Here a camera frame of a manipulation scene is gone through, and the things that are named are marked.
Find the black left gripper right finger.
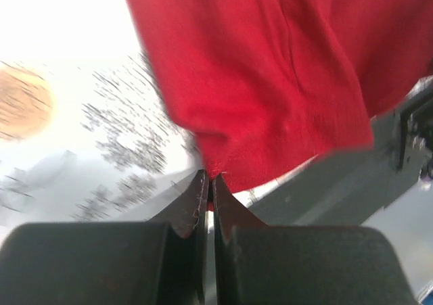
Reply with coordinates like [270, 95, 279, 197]
[212, 177, 416, 305]

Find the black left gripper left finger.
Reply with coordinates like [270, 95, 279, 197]
[1, 170, 208, 304]

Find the dark red t shirt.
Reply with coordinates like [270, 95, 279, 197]
[127, 0, 432, 193]

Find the floral patterned table mat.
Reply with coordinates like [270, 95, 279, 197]
[1, 0, 200, 230]

